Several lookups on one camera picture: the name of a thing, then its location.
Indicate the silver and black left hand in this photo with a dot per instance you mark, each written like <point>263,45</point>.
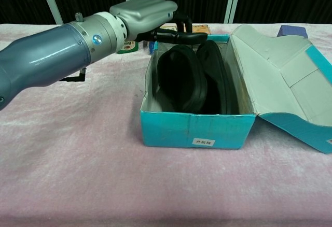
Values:
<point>147,17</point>

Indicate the black rubber slipper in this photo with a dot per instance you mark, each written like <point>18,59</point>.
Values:
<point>179,82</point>
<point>220,87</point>

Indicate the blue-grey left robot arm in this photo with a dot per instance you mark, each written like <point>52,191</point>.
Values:
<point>46,56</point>

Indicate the orange biscuit box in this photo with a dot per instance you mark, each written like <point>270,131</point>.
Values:
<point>201,28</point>

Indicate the teal cardboard shoe box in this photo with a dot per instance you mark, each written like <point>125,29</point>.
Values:
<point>166,131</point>

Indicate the green tub with yellow lid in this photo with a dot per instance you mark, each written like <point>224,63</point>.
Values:
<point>128,48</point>

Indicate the purple foam cube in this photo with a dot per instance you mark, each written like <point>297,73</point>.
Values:
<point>291,31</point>

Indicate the pink plush tablecloth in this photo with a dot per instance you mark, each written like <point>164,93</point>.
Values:
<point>103,180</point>

